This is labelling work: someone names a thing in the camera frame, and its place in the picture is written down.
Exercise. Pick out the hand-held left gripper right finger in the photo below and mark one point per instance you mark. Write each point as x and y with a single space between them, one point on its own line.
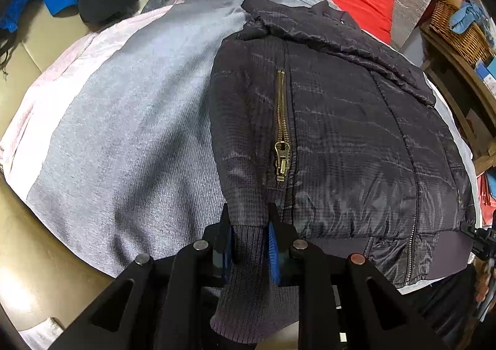
272 257

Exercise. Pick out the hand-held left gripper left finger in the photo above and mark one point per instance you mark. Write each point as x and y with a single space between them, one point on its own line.
226 257

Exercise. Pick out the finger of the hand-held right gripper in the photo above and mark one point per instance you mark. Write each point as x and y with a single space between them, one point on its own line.
469 230

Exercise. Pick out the dark quilted jacket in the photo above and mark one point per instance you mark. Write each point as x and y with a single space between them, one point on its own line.
348 140

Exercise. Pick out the person's right hand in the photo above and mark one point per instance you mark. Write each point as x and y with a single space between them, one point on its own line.
481 280

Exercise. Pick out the stack of pink cloths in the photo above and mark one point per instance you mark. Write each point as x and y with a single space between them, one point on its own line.
488 195

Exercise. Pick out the dark cloth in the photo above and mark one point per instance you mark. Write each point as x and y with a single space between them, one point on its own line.
445 303

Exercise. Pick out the blue cardboard box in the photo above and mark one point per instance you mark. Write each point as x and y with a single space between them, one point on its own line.
486 71

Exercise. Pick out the grey blanket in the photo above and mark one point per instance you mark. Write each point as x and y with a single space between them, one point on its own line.
135 121

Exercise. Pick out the wooden table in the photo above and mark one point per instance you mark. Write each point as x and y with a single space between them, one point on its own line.
449 59

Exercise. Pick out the beige sofa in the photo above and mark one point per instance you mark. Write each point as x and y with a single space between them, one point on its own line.
46 288

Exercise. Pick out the wicker basket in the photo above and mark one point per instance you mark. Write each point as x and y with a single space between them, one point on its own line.
469 44

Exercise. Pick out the blue cloth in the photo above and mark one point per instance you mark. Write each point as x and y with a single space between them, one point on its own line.
465 18

